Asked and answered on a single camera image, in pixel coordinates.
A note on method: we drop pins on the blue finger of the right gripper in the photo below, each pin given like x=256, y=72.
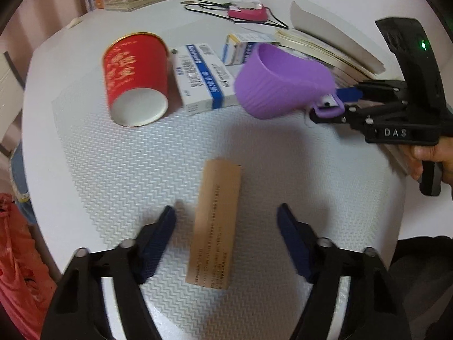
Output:
x=319, y=116
x=348, y=95

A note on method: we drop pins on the right bare hand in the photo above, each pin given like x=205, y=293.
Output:
x=442, y=153

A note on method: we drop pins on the open book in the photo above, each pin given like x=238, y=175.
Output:
x=320, y=35

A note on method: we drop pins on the red paper cup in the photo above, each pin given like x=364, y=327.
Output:
x=135, y=71

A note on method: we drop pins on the purple silicone cup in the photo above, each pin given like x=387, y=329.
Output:
x=273, y=82

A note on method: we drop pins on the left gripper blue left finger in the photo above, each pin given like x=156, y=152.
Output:
x=152, y=241

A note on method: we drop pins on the tan cardboard box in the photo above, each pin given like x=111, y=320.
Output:
x=214, y=226

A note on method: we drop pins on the white folding chair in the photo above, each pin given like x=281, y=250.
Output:
x=12, y=93

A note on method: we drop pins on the blue white medicine box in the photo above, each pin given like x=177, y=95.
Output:
x=202, y=79

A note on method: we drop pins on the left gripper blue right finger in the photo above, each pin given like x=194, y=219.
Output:
x=298, y=237

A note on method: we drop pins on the small white medicine box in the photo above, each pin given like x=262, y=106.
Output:
x=238, y=46

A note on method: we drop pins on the white woven placemat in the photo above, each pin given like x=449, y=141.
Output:
x=346, y=189

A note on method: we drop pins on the red bed cover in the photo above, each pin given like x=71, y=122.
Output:
x=26, y=286

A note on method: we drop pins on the pink mini iron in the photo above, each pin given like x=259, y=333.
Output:
x=248, y=10

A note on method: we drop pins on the small cream eraser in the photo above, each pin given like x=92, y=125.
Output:
x=74, y=22

